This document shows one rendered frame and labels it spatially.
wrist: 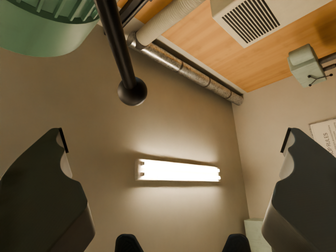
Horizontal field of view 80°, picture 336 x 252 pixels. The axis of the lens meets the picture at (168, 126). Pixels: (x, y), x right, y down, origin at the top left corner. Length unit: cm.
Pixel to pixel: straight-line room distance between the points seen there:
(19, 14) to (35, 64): 148
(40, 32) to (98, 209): 146
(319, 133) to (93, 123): 262
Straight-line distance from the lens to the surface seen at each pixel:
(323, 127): 312
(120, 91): 23
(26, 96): 163
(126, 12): 197
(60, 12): 27
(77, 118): 167
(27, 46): 31
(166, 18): 189
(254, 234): 310
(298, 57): 228
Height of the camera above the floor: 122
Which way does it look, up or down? 42 degrees up
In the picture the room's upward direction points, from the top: 110 degrees counter-clockwise
